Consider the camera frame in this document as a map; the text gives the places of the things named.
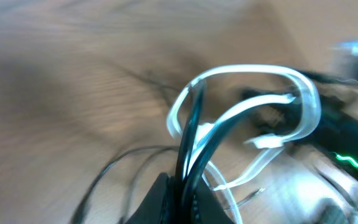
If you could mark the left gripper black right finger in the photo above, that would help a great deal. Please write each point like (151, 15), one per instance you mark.
(206, 208)

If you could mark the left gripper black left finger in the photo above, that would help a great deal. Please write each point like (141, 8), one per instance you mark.
(157, 206)

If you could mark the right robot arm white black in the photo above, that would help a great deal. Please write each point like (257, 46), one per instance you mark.
(336, 135)

